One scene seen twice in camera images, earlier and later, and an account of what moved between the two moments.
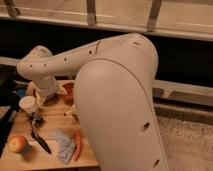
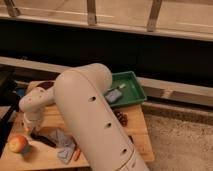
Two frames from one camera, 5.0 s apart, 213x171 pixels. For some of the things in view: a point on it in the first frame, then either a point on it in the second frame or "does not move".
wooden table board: x=51 y=136 does not move
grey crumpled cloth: x=66 y=144 does not move
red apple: x=17 y=144 does not move
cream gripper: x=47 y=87 to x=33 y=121
